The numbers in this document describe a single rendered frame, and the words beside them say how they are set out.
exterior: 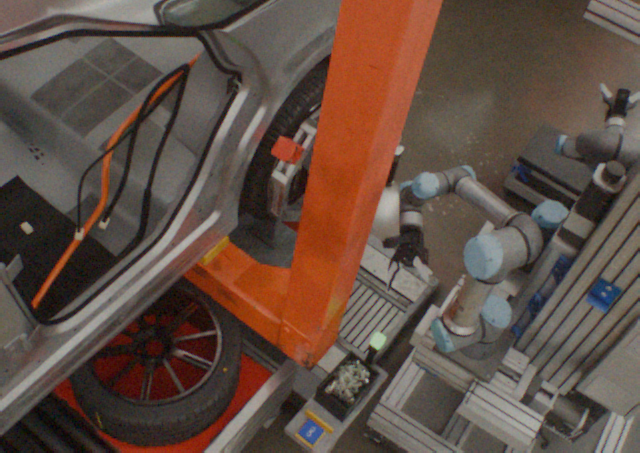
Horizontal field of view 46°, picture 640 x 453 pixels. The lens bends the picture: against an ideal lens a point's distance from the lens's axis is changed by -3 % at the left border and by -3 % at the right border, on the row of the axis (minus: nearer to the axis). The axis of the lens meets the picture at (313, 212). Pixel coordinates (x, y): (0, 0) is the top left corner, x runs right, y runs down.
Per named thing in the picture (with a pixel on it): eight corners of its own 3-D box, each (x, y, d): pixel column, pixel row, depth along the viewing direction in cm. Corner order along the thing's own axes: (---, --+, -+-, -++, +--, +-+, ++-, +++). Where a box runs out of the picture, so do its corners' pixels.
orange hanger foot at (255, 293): (200, 242, 305) (201, 188, 278) (303, 318, 290) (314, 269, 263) (171, 268, 296) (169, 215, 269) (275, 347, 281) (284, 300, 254)
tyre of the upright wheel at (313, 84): (263, 36, 265) (181, 195, 283) (317, 68, 258) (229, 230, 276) (332, 57, 326) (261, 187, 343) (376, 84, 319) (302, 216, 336)
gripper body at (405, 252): (429, 266, 241) (429, 230, 246) (413, 259, 235) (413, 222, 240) (409, 270, 246) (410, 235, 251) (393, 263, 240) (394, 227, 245)
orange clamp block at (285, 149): (289, 137, 271) (279, 135, 263) (306, 149, 269) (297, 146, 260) (279, 154, 272) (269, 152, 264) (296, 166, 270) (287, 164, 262)
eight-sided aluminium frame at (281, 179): (342, 161, 333) (364, 68, 290) (354, 169, 331) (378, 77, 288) (262, 237, 303) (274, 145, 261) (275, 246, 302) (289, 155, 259)
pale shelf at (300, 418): (351, 351, 295) (353, 347, 293) (387, 377, 291) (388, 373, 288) (283, 431, 272) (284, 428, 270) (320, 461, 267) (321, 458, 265)
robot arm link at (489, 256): (479, 347, 246) (536, 249, 203) (440, 362, 241) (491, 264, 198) (461, 317, 252) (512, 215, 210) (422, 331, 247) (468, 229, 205)
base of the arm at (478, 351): (503, 336, 261) (513, 322, 253) (485, 368, 253) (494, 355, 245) (466, 313, 265) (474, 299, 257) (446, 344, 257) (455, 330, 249)
